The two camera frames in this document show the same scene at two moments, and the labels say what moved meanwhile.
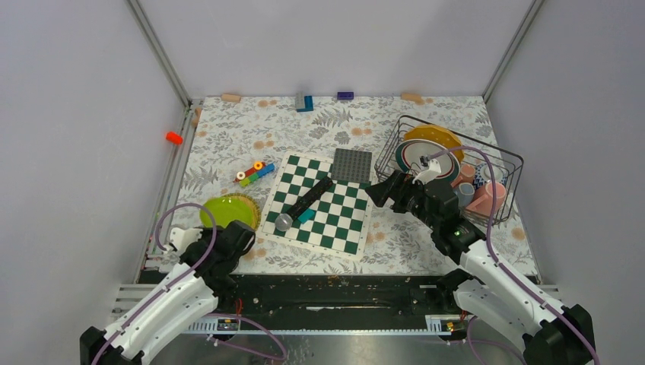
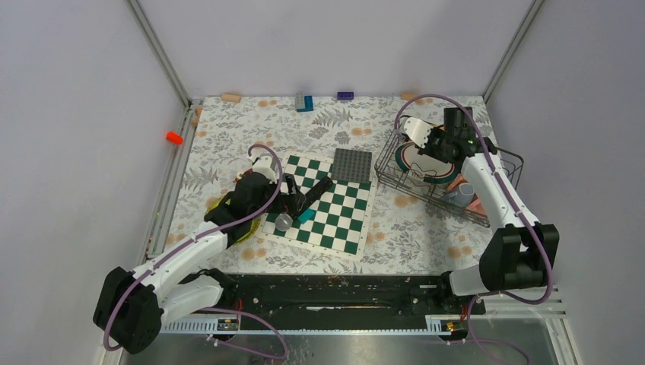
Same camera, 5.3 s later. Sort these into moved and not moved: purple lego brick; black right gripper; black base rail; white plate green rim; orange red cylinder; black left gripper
Moved: black left gripper; black right gripper
Not moved: purple lego brick; orange red cylinder; white plate green rim; black base rail
